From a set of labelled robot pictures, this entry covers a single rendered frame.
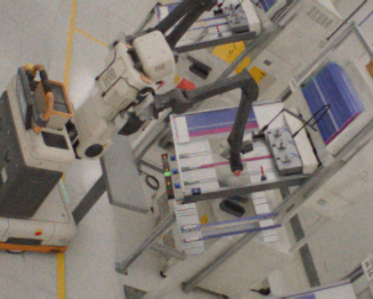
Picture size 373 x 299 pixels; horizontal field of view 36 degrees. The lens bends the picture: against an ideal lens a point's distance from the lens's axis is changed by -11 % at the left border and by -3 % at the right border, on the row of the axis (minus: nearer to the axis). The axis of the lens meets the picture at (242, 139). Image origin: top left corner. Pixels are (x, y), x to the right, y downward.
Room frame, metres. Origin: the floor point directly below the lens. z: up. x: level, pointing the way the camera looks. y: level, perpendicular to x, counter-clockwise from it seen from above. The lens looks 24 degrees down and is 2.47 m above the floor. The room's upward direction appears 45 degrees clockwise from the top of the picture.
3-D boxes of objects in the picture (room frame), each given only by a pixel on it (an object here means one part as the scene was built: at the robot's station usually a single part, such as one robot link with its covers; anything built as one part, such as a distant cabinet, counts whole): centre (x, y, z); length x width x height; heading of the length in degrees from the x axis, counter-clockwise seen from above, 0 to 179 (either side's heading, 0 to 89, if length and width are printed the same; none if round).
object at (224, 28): (4.54, 0.71, 0.66); 1.01 x 0.73 x 1.31; 127
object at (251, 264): (3.50, -0.29, 0.31); 0.70 x 0.65 x 0.62; 37
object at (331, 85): (3.38, -0.23, 1.52); 0.51 x 0.13 x 0.27; 37
